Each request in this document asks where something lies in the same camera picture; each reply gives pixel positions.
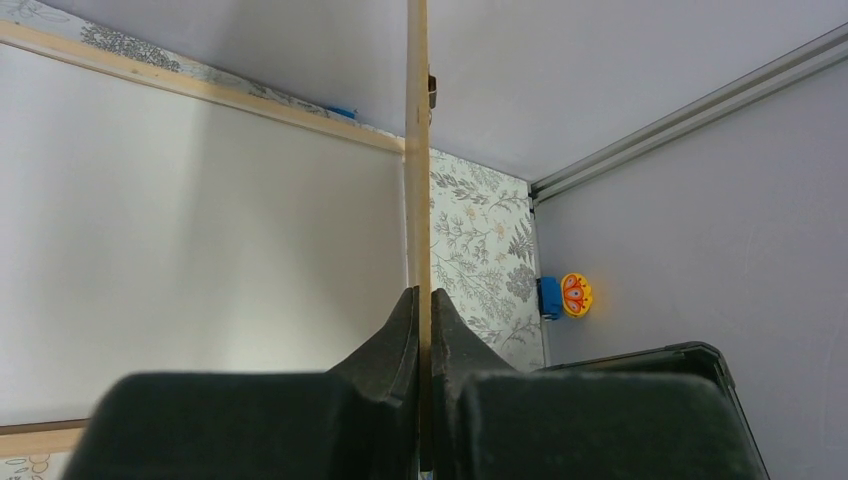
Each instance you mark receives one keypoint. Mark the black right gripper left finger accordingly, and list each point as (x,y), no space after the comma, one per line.
(357,420)

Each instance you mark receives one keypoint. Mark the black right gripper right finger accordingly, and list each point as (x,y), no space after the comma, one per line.
(492,421)

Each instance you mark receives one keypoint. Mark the light wooden picture frame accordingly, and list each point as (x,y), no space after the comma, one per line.
(38,443)

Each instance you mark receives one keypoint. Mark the printed photo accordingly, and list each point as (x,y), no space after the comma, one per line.
(143,230)

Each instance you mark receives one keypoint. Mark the blue clip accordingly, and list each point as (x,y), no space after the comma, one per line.
(550,298)

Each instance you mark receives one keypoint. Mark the yellow butterfly toy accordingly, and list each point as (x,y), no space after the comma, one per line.
(577,295)

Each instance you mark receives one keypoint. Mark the floral patterned table mat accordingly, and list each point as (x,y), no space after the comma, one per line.
(480,239)

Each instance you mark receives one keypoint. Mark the black poker chip case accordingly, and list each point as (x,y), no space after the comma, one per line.
(695,358)

